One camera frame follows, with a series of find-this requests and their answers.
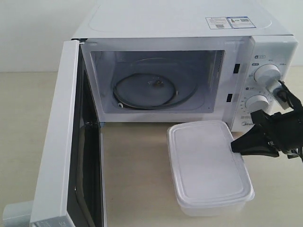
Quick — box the white microwave oven body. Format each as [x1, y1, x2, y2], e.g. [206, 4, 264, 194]
[73, 0, 298, 131]

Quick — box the white microwave knob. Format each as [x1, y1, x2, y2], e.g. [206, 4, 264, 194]
[245, 95, 269, 113]
[254, 64, 282, 87]

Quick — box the white microwave door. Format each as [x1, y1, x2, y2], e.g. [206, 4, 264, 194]
[4, 39, 107, 227]

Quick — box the blue white warning sticker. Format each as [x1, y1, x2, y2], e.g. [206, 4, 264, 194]
[206, 16, 256, 29]

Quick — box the white plastic lidded container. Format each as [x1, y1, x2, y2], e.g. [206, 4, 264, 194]
[167, 120, 255, 217]

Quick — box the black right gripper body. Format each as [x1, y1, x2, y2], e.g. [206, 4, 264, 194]
[250, 110, 303, 158]

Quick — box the upper white microwave knob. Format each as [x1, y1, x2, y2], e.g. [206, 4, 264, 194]
[254, 64, 282, 87]

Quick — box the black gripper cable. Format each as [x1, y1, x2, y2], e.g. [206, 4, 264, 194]
[274, 80, 303, 112]

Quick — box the lower white microwave knob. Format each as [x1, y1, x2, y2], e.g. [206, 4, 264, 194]
[245, 95, 269, 113]

